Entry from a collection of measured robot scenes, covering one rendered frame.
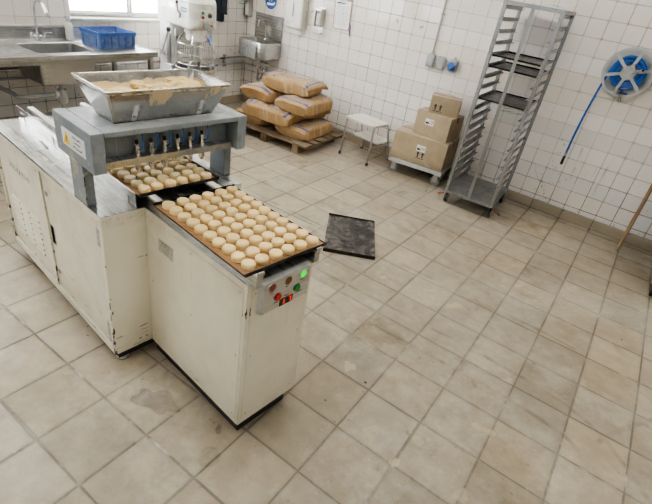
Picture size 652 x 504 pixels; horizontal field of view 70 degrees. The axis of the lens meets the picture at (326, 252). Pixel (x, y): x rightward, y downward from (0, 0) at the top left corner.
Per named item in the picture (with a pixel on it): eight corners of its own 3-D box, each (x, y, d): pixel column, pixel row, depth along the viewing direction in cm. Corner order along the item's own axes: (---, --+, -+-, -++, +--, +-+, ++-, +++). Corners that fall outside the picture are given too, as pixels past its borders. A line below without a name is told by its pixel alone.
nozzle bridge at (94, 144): (63, 187, 201) (51, 108, 184) (204, 160, 251) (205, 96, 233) (99, 218, 184) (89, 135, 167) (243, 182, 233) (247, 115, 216)
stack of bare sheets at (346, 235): (374, 260, 352) (375, 256, 350) (322, 251, 352) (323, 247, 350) (374, 223, 403) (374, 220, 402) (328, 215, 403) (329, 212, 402)
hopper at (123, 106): (75, 108, 188) (70, 72, 181) (193, 98, 226) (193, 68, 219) (109, 130, 173) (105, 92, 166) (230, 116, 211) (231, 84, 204)
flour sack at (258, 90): (264, 105, 528) (266, 90, 520) (238, 96, 546) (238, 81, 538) (302, 98, 582) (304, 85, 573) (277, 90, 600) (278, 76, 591)
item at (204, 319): (151, 350, 241) (142, 194, 195) (207, 323, 264) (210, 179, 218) (235, 439, 205) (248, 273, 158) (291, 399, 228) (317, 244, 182)
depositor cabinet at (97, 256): (18, 251, 294) (-12, 121, 251) (126, 223, 343) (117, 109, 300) (117, 368, 228) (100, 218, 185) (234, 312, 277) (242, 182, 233)
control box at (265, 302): (255, 311, 172) (258, 280, 165) (301, 288, 189) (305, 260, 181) (261, 316, 170) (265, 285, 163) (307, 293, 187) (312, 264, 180)
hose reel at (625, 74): (606, 175, 442) (667, 52, 385) (603, 179, 429) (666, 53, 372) (561, 161, 460) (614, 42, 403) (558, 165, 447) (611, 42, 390)
